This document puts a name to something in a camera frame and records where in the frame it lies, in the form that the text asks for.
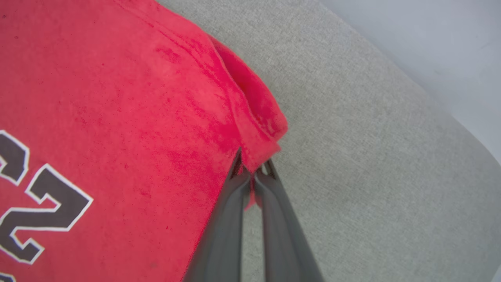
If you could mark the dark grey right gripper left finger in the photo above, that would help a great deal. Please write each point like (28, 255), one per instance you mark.
(223, 235)

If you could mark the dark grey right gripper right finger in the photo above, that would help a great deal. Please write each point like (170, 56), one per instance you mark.
(283, 243)

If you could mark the red jersey with white stripes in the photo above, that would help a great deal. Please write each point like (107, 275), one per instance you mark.
(117, 98)

